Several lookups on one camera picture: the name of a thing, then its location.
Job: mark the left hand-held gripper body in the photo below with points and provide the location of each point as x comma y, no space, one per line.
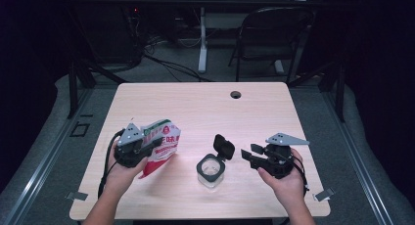
130,155

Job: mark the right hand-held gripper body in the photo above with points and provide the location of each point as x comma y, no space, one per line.
277,163

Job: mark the red and white seasoning packet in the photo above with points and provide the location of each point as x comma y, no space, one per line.
166,140

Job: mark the glass jar with black lid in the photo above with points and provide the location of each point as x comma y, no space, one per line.
211,171

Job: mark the person's left hand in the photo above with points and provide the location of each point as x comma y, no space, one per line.
120,179

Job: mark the person's right hand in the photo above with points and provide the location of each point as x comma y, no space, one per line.
290,189

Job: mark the grey metal table clip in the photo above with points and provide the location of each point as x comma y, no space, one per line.
323,194
76,196

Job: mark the white desk foot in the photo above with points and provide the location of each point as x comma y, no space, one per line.
279,67

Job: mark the white desk leg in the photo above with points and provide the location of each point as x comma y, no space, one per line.
203,45

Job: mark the dark computer tower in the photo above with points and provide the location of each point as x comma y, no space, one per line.
130,36

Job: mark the black folding chair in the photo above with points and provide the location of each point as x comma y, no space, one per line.
274,22

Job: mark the grey metal floor rail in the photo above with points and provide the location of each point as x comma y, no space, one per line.
42,166
359,159

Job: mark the black metal frame stand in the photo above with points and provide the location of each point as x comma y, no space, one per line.
73,88
339,94

